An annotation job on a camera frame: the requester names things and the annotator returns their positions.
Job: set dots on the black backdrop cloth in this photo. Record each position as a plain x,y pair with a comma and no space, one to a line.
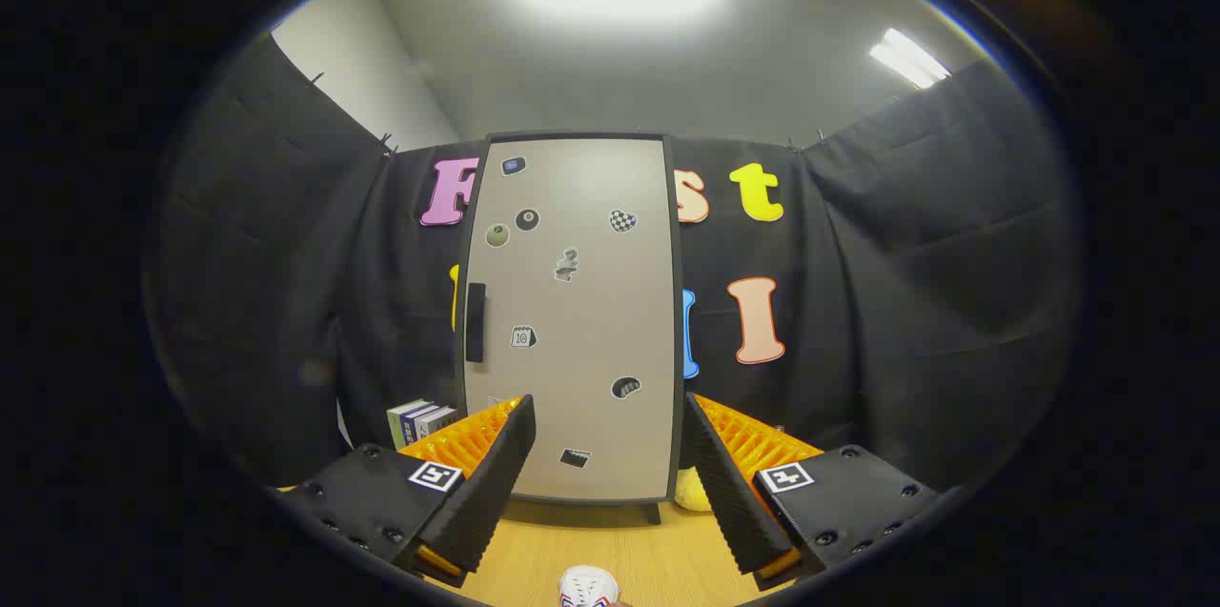
286,302

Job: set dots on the white paper sheet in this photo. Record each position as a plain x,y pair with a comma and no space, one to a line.
342,426

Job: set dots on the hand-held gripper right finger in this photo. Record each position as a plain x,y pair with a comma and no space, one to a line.
729,483

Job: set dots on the blue book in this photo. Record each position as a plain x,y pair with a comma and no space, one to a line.
415,422

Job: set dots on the green book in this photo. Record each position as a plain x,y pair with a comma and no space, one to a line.
396,424

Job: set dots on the narrow ceiling light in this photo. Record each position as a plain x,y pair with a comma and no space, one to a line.
907,59

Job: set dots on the white canvas shoe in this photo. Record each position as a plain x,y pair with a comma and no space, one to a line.
586,586

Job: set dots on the yellow plush toy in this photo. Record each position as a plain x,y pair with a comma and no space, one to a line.
691,491

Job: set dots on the dark grey shoe cabinet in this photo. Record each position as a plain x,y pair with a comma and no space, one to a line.
678,254

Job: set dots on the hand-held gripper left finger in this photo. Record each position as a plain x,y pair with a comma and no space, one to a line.
491,483

